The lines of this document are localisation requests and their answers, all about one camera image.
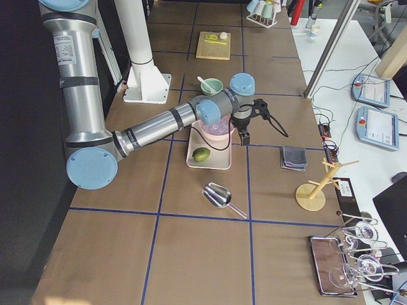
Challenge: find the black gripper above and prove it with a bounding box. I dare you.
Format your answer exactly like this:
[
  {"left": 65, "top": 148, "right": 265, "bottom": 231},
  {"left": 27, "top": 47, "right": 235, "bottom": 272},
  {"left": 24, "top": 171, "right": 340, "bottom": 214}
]
[{"left": 231, "top": 107, "right": 252, "bottom": 146}]

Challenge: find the white plastic spoon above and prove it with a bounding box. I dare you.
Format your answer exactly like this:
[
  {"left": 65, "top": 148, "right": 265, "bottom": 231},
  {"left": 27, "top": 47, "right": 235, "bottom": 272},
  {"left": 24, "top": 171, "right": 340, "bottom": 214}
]
[{"left": 197, "top": 76, "right": 213, "bottom": 93}]

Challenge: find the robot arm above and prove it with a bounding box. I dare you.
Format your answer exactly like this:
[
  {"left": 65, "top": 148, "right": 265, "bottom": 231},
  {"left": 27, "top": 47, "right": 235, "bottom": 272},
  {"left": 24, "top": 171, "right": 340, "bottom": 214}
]
[{"left": 39, "top": 1, "right": 255, "bottom": 190}]

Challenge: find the pink bowl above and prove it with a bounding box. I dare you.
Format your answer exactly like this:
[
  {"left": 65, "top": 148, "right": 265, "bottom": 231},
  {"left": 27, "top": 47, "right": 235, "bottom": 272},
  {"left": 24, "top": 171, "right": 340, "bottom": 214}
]
[{"left": 198, "top": 120, "right": 235, "bottom": 141}]

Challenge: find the pile of clear ice cubes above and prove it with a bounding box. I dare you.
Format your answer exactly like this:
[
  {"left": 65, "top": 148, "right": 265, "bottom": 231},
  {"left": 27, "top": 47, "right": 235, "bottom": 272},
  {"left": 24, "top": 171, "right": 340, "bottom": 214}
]
[{"left": 202, "top": 116, "right": 230, "bottom": 136}]

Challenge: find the mint green bowl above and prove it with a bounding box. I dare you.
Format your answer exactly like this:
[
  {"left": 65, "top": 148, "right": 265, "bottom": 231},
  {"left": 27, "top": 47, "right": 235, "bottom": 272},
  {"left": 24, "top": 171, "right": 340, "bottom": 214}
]
[{"left": 201, "top": 78, "right": 223, "bottom": 96}]

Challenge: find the stainless steel ice scoop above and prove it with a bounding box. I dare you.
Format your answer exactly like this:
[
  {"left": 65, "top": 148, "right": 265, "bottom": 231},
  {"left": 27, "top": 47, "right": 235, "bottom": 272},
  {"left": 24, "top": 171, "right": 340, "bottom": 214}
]
[{"left": 202, "top": 182, "right": 248, "bottom": 219}]

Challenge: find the green avocado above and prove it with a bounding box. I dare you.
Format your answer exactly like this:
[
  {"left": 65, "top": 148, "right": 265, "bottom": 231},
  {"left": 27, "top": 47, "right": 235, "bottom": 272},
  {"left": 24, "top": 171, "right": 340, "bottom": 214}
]
[{"left": 192, "top": 147, "right": 210, "bottom": 162}]

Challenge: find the grey folded cloth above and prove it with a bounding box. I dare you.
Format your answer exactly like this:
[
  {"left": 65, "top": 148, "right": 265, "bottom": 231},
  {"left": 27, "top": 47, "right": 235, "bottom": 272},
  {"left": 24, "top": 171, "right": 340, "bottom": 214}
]
[{"left": 280, "top": 146, "right": 308, "bottom": 172}]

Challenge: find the wooden mug tree stand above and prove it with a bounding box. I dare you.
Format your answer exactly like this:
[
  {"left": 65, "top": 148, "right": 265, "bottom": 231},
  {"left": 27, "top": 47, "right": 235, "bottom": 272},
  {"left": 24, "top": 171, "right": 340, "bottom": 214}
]
[{"left": 295, "top": 158, "right": 359, "bottom": 212}]

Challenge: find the wooden cutting board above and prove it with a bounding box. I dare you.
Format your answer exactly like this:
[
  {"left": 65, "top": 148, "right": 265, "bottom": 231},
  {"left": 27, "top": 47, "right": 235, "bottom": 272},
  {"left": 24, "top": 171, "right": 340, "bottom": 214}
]
[{"left": 195, "top": 31, "right": 231, "bottom": 60}]

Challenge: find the yellow plastic knife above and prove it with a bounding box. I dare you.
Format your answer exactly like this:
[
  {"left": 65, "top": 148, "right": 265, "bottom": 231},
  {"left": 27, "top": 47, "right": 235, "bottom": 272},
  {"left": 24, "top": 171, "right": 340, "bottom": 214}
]
[{"left": 204, "top": 39, "right": 227, "bottom": 45}]

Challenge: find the metal cup rack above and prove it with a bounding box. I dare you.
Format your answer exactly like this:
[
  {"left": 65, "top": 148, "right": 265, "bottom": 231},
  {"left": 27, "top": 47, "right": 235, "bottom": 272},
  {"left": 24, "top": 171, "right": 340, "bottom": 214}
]
[{"left": 245, "top": 14, "right": 278, "bottom": 29}]

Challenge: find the paper cup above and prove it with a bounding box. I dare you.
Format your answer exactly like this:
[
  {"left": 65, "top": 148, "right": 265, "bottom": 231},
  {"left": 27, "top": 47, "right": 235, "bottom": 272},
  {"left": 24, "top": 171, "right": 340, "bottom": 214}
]
[{"left": 308, "top": 25, "right": 321, "bottom": 40}]

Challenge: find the teach pendant far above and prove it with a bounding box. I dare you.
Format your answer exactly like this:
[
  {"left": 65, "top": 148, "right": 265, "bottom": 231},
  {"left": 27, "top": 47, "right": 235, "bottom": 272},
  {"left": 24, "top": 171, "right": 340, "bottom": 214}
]
[{"left": 352, "top": 74, "right": 390, "bottom": 109}]

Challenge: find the teach pendant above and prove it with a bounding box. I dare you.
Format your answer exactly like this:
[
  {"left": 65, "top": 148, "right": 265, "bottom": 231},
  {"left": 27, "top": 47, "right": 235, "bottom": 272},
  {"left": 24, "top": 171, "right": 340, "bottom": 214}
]
[
  {"left": 352, "top": 74, "right": 390, "bottom": 109},
  {"left": 355, "top": 106, "right": 399, "bottom": 151}
]

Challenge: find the clear water bottle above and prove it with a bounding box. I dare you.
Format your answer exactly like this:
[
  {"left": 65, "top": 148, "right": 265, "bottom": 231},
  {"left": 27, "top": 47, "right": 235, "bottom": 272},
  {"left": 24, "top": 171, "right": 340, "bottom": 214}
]
[{"left": 305, "top": 13, "right": 317, "bottom": 29}]

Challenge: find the teach pendant near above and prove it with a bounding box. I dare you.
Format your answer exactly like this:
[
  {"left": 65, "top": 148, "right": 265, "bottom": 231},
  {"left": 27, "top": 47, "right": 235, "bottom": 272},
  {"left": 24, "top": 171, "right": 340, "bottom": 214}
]
[{"left": 355, "top": 106, "right": 399, "bottom": 151}]

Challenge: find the white cup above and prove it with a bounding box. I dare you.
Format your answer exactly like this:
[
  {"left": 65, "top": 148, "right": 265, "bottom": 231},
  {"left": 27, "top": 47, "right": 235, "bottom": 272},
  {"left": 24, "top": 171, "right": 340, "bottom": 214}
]
[{"left": 253, "top": 0, "right": 266, "bottom": 16}]

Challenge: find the red bottle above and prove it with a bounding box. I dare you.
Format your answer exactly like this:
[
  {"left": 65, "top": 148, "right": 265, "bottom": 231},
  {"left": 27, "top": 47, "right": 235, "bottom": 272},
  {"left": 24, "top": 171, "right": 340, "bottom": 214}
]
[{"left": 290, "top": 0, "right": 305, "bottom": 26}]

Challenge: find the wine glass rack tray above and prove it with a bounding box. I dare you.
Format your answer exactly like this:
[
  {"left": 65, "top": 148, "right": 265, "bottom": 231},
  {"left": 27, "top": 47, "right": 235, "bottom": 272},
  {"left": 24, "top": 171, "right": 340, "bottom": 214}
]
[{"left": 307, "top": 235, "right": 357, "bottom": 297}]

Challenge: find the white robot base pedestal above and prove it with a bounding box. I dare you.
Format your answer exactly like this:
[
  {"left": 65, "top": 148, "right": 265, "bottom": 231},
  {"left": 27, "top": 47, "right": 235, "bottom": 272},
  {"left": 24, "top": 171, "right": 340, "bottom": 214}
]
[{"left": 114, "top": 0, "right": 172, "bottom": 104}]

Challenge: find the aluminium frame post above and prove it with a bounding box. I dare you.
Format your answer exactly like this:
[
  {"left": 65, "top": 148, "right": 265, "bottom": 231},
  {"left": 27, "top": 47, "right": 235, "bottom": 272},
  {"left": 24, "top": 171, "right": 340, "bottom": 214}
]
[{"left": 304, "top": 0, "right": 361, "bottom": 98}]

